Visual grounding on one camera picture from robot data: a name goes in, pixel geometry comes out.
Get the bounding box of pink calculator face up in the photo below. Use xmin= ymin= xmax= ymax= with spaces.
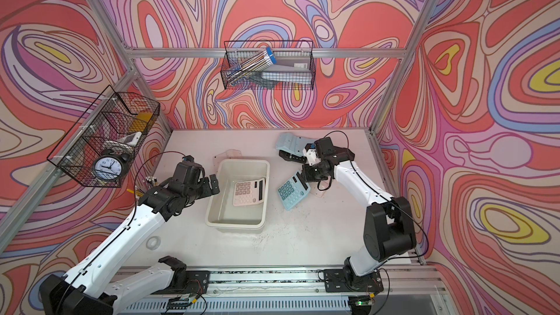
xmin=233 ymin=177 xmax=266 ymax=207

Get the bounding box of yellow item in basket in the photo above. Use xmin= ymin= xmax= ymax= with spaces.
xmin=129 ymin=112 xmax=153 ymax=133

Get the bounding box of pink calculator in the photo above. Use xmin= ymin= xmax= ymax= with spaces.
xmin=213 ymin=149 xmax=243 ymax=172

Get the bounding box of black calculator under blue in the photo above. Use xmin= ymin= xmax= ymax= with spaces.
xmin=279 ymin=150 xmax=307 ymax=163

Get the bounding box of light blue calculator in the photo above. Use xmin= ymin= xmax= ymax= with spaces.
xmin=277 ymin=172 xmax=311 ymax=211
xmin=275 ymin=133 xmax=315 ymax=157

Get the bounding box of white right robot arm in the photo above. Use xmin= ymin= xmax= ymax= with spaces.
xmin=303 ymin=136 xmax=417 ymax=292

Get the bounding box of clear pen cup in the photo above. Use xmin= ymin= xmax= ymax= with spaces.
xmin=126 ymin=176 xmax=158 ymax=200

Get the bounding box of white plastic storage box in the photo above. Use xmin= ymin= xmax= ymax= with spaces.
xmin=206 ymin=159 xmax=270 ymax=234

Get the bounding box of light blue calculator upside down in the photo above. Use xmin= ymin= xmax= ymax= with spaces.
xmin=275 ymin=133 xmax=315 ymax=157

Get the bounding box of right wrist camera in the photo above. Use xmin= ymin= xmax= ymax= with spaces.
xmin=303 ymin=144 xmax=321 ymax=166

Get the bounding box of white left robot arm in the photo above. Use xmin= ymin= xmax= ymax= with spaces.
xmin=39 ymin=156 xmax=220 ymax=314

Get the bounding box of black wire basket back wall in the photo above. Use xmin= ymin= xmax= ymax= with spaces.
xmin=220 ymin=39 xmax=316 ymax=90

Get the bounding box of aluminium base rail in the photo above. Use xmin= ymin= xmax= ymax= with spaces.
xmin=119 ymin=265 xmax=458 ymax=314

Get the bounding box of white device in basket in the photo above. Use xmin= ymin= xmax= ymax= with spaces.
xmin=117 ymin=131 xmax=142 ymax=147

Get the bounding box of black alarm clock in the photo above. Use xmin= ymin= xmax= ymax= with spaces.
xmin=92 ymin=149 xmax=131 ymax=182

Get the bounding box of clear tape roll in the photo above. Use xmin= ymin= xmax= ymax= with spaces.
xmin=145 ymin=236 xmax=161 ymax=251

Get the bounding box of green circuit board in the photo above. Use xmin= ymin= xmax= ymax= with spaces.
xmin=166 ymin=297 xmax=198 ymax=312

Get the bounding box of grey white box in basket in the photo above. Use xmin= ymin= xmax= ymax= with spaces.
xmin=261 ymin=59 xmax=313 ymax=84

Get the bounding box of black wire basket wall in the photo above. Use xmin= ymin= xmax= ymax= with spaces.
xmin=220 ymin=39 xmax=316 ymax=90
xmin=48 ymin=86 xmax=160 ymax=188

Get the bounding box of black wire basket left wall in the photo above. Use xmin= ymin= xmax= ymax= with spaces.
xmin=48 ymin=86 xmax=160 ymax=188

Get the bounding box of clear tube of pencils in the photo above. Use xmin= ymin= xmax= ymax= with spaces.
xmin=225 ymin=47 xmax=277 ymax=86

